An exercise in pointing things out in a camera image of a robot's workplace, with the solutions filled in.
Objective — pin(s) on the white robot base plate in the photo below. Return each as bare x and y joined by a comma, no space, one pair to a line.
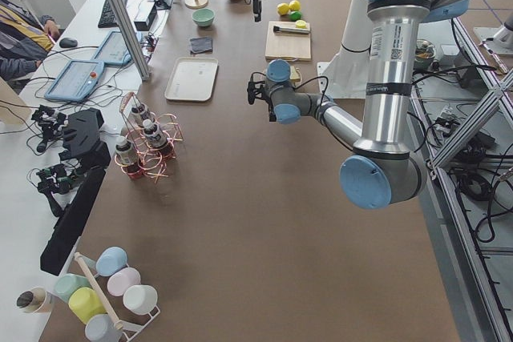
342,83

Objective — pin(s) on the pink cup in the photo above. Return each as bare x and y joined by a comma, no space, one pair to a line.
120,281

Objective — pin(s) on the half lemon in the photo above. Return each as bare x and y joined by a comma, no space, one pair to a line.
300,24

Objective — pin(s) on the grey folded cloth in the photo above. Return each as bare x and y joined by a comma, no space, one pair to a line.
201,45

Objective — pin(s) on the lower whole lemon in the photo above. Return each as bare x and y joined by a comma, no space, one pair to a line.
283,9

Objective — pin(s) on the black keyboard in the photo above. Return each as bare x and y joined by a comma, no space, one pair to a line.
107,18

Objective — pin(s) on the whole lemon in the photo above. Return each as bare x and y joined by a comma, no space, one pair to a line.
294,5
283,9

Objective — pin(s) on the upper whole lemon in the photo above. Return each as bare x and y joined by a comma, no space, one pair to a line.
294,5

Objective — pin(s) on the aluminium frame post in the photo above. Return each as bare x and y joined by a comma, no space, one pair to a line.
130,39

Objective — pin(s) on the seated person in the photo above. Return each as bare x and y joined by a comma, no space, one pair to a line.
25,40

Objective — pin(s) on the paper cup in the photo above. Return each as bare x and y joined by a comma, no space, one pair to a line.
35,300

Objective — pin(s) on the mint green bowl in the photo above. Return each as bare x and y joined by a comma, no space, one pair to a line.
203,17

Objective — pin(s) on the mint cup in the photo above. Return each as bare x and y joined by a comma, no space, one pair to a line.
68,284

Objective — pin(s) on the computer mouse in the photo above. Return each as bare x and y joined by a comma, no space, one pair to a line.
68,43

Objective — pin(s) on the blue teach pendant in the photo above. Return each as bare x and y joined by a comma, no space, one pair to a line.
113,50
76,81

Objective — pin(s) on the white cup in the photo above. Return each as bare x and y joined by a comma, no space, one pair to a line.
140,299

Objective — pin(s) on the front tea bottle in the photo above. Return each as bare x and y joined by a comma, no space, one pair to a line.
156,139

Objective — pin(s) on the wooden cutting board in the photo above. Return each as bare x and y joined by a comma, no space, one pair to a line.
288,46

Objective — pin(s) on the left tea bottle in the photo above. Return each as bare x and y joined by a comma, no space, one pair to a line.
127,154

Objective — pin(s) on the blue cup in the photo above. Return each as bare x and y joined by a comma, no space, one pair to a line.
111,261

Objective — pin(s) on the cream rabbit serving tray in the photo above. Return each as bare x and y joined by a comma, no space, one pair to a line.
192,80

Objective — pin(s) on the green lime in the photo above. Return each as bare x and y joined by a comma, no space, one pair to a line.
295,15

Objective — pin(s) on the white wire cup rack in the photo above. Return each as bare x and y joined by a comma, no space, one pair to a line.
123,319

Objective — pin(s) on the yellow cup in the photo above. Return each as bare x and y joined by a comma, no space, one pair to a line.
85,304

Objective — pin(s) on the right tea bottle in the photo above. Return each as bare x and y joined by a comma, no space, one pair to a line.
140,113

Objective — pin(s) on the copper wire bottle rack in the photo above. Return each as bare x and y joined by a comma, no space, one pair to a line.
151,163

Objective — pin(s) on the grey cup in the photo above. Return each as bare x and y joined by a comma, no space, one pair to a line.
99,328

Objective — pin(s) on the tea bottle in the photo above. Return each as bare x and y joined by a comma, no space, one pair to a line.
127,154
156,139
140,113

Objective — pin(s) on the far blue teach pendant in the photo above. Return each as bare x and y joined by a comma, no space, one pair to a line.
113,50

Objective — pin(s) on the near blue teach pendant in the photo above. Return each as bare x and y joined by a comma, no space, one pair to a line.
76,81

